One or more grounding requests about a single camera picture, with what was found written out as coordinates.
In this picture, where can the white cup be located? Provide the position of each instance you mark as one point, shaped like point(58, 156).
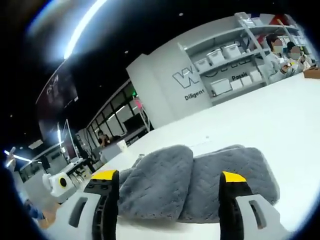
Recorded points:
point(121, 145)

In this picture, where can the grey towel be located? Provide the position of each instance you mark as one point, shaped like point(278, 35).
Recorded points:
point(162, 180)

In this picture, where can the white storage shelf with bins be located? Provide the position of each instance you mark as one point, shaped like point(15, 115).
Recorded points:
point(217, 56)

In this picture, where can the black monitor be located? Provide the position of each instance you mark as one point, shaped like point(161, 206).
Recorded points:
point(132, 126)

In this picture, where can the grey metal shelving unit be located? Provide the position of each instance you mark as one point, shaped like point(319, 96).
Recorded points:
point(250, 27)
point(261, 75)

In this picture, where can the dark hanging display screen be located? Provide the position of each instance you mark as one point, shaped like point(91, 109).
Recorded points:
point(60, 90)

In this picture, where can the brown cardboard box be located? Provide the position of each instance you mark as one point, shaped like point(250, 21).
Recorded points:
point(312, 72)

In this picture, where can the white step ladder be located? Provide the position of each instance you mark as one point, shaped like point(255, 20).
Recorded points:
point(144, 117)

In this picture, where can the long ceiling light strip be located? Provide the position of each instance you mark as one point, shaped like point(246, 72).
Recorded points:
point(82, 27)

